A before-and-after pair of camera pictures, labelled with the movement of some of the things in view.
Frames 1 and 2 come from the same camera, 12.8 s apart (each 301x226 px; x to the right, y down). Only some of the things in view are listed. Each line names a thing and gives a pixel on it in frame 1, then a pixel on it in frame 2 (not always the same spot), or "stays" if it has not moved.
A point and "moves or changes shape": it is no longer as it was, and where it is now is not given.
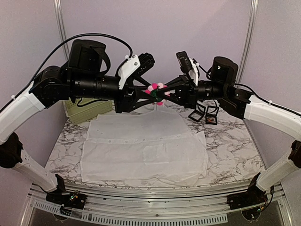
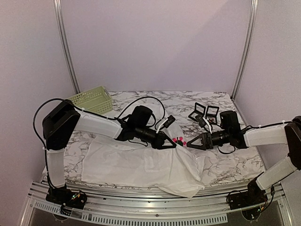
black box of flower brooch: (197, 114) stays
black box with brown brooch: (211, 117) stays
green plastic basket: (77, 115) stays
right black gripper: (188, 92) -> (208, 139)
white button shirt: (151, 144) moves or changes shape
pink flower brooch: (158, 95) -> (179, 141)
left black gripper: (129, 100) -> (158, 142)
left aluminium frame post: (58, 7) stays
